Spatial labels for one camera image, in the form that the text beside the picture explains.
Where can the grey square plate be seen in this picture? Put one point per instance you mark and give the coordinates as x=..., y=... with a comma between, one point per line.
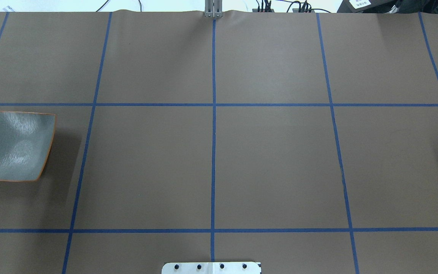
x=26, y=139

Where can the black box with label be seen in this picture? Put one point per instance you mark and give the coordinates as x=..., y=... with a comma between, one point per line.
x=369, y=6

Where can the aluminium frame post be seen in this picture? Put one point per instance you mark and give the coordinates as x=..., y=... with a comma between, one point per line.
x=213, y=9

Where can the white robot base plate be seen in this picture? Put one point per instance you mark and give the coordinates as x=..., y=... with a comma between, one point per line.
x=232, y=267

